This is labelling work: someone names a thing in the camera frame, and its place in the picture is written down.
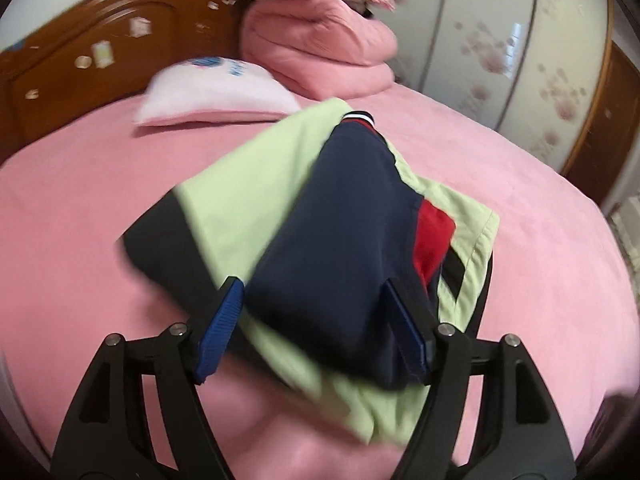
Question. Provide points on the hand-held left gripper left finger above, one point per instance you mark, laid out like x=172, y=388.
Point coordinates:
x=222, y=325

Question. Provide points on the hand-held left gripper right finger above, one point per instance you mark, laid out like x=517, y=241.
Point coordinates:
x=407, y=325

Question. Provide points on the red and navy polo shirt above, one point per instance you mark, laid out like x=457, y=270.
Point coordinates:
x=340, y=240

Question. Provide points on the black folded garment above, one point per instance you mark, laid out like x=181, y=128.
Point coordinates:
x=160, y=240

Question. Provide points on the light green folded garment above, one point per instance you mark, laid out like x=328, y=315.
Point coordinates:
x=240, y=185

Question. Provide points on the pink bed sheet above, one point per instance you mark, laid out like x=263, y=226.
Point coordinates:
x=550, y=285

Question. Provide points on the white pillow with blue print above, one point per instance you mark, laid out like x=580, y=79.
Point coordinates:
x=215, y=95

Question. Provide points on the floral sliding wardrobe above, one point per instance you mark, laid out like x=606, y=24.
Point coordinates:
x=500, y=60

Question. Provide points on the brown wooden headboard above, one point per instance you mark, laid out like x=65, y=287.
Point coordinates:
x=60, y=90

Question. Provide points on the folded pink quilt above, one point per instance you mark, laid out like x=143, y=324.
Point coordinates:
x=320, y=45

